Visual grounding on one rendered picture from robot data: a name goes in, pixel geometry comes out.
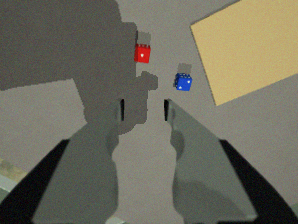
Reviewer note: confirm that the red die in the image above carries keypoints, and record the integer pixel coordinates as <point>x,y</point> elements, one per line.
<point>142,53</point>

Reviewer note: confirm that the blue die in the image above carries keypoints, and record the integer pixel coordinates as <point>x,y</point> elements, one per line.
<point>183,82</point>

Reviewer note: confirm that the tan flat mat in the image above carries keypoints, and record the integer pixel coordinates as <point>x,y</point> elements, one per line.
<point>248,45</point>

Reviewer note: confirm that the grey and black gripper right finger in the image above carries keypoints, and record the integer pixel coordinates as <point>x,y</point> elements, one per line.
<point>213,183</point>

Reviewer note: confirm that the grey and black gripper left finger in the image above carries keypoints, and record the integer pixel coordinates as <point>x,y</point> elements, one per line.
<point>76,182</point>

